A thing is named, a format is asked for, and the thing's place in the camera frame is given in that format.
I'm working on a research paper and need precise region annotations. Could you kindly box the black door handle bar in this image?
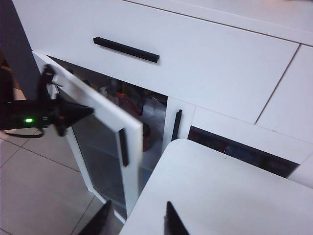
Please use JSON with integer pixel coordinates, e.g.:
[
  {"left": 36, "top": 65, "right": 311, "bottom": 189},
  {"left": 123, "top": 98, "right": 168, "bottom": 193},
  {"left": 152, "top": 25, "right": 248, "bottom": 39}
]
[
  {"left": 118, "top": 128, "right": 130, "bottom": 168},
  {"left": 171, "top": 109, "right": 183, "bottom": 142}
]

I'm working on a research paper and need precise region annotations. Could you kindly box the grey room door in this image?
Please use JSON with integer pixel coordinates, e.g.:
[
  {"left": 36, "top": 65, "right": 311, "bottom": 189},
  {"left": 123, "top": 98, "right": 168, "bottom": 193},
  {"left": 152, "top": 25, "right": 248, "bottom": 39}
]
[{"left": 0, "top": 0, "right": 41, "bottom": 98}]

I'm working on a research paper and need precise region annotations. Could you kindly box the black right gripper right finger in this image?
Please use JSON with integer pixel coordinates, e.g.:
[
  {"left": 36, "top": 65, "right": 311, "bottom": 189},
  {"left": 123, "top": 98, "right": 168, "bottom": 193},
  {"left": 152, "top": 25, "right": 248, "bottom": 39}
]
[{"left": 163, "top": 201, "right": 190, "bottom": 235}]

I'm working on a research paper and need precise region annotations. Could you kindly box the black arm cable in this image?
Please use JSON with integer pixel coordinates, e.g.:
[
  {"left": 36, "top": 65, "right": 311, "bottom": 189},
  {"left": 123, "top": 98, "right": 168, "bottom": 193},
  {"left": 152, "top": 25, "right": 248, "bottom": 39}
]
[{"left": 2, "top": 127, "right": 46, "bottom": 140}]

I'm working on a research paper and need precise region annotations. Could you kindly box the white cabinet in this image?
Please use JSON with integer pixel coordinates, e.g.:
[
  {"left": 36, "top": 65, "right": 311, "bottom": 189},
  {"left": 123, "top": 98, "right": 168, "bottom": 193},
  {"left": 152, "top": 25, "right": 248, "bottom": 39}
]
[{"left": 12, "top": 0, "right": 313, "bottom": 189}]

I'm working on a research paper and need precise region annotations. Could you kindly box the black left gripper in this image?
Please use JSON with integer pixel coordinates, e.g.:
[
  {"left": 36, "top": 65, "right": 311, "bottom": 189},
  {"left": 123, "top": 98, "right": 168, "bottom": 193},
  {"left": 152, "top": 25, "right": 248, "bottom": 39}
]
[{"left": 38, "top": 66, "right": 95, "bottom": 137}]

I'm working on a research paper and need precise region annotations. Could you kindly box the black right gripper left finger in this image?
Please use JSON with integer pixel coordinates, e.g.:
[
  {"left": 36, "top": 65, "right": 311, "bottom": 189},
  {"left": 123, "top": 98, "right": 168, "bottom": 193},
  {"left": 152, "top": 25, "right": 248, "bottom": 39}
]
[{"left": 78, "top": 199, "right": 114, "bottom": 235}]

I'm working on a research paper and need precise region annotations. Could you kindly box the white glass cabinet door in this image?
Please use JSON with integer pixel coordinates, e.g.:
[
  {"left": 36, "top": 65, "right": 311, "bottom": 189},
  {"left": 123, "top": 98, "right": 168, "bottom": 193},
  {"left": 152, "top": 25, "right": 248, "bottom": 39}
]
[
  {"left": 31, "top": 50, "right": 144, "bottom": 221},
  {"left": 162, "top": 96, "right": 313, "bottom": 189}
]

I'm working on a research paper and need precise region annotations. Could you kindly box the white cabinet drawer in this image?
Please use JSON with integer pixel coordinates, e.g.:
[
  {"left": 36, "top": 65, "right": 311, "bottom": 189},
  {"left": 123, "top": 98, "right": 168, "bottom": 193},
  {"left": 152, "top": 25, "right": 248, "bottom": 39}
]
[{"left": 12, "top": 0, "right": 301, "bottom": 124}]

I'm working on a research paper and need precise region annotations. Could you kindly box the black drawer handle bar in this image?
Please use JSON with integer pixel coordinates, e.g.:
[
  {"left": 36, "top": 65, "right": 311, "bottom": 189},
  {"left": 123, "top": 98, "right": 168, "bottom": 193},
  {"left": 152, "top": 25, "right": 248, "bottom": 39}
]
[{"left": 92, "top": 36, "right": 161, "bottom": 66}]

